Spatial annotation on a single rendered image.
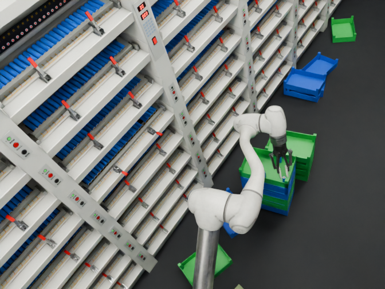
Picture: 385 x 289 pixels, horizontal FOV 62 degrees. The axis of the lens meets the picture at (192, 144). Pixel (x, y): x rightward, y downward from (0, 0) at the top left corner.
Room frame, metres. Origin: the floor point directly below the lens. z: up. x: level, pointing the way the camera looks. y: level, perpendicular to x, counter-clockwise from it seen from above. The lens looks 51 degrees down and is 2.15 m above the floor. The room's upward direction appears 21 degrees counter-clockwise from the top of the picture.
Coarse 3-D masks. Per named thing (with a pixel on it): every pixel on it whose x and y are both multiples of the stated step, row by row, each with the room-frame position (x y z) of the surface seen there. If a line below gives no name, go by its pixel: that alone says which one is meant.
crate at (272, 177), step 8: (256, 152) 1.15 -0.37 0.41; (264, 152) 1.11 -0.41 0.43; (272, 152) 1.08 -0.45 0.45; (264, 160) 1.07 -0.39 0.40; (288, 160) 1.01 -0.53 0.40; (240, 168) 1.03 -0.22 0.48; (248, 168) 1.06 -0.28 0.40; (264, 168) 1.02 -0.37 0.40; (272, 168) 1.00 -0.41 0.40; (280, 168) 0.98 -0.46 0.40; (248, 176) 0.99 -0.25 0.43; (272, 176) 0.95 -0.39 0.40; (272, 184) 0.90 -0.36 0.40; (280, 184) 0.86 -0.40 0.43; (288, 184) 0.84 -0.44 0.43
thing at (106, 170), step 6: (162, 108) 1.25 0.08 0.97; (156, 114) 1.23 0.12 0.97; (162, 114) 1.23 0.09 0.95; (150, 120) 1.20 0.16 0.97; (144, 126) 1.18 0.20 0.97; (138, 132) 1.15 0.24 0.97; (144, 132) 1.15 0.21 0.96; (132, 138) 1.13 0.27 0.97; (138, 138) 1.13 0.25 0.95; (132, 144) 1.10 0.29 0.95; (126, 150) 1.07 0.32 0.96; (120, 156) 1.05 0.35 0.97; (126, 156) 1.05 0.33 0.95; (114, 162) 1.02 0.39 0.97; (120, 162) 1.02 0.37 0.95; (108, 168) 1.00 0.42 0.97; (102, 174) 0.98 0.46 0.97; (96, 180) 0.96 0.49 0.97; (90, 186) 0.93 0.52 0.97
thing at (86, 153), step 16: (144, 80) 1.26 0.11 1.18; (160, 80) 1.22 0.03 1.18; (128, 96) 1.19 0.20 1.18; (144, 96) 1.20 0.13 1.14; (112, 112) 1.13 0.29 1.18; (128, 112) 1.13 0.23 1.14; (96, 128) 1.07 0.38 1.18; (112, 128) 1.07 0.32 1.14; (128, 128) 1.08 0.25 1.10; (80, 144) 1.01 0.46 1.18; (96, 144) 1.00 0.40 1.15; (112, 144) 1.01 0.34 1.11; (64, 160) 0.95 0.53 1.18; (80, 160) 0.95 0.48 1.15; (96, 160) 0.95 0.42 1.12; (80, 176) 0.89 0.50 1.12
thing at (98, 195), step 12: (156, 108) 1.28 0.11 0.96; (168, 108) 1.25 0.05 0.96; (156, 120) 1.21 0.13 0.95; (168, 120) 1.20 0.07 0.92; (144, 144) 1.09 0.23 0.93; (132, 156) 1.05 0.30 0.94; (120, 168) 1.00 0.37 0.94; (108, 180) 0.96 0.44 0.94; (96, 192) 0.91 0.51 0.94; (108, 192) 0.92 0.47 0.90
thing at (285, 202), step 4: (292, 188) 0.93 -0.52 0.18; (264, 196) 0.93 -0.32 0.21; (268, 196) 0.92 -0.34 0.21; (268, 200) 0.92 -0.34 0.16; (272, 200) 0.90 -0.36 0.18; (276, 200) 0.88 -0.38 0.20; (280, 200) 0.86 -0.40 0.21; (284, 200) 0.88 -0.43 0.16; (288, 200) 0.85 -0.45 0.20; (284, 204) 0.85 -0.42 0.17
